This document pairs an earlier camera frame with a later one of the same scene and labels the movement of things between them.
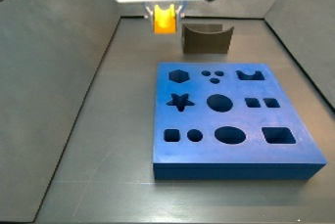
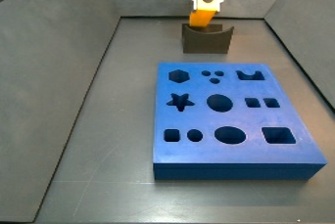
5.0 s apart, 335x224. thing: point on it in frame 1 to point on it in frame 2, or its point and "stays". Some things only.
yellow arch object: x=165 y=20 to x=202 y=15
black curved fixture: x=206 y=38 stays
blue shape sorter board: x=227 y=127 stays
